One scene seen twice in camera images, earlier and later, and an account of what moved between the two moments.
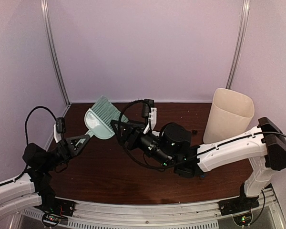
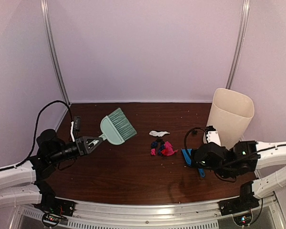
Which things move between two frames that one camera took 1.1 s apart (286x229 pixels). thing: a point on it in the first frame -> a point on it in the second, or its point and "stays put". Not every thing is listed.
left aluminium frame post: [45, 8] stays put
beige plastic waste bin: [230, 115] stays put
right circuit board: [243, 220] stays put
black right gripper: [135, 130] -> [194, 162]
